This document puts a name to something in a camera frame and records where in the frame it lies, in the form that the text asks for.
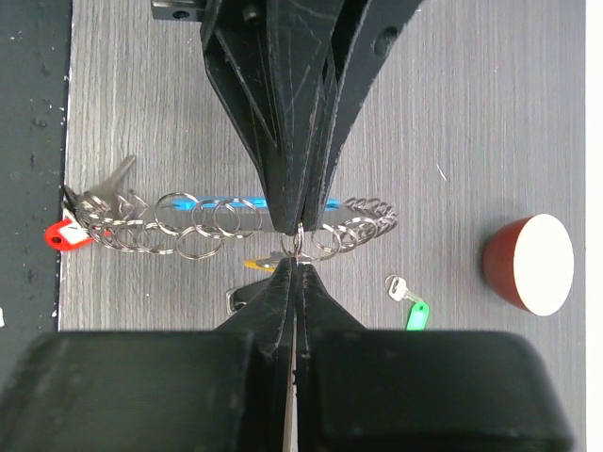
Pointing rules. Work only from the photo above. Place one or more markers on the red bowl white inside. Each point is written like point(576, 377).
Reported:
point(530, 264)

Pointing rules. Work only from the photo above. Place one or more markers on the black tag key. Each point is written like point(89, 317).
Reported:
point(238, 297)

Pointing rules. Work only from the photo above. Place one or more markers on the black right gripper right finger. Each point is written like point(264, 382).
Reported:
point(379, 390)

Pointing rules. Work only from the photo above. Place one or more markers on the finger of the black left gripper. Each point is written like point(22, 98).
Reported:
point(360, 44)

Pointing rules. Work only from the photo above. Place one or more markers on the red key tag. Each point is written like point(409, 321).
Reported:
point(67, 235)

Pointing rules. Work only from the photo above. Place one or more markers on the yellow tag key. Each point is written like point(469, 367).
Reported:
point(268, 264)

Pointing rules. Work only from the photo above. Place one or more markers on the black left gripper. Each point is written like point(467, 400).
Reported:
point(271, 64)

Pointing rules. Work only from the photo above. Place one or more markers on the green tag key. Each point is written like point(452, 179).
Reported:
point(419, 310)

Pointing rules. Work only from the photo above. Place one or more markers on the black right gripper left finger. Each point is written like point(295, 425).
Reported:
point(219, 390)

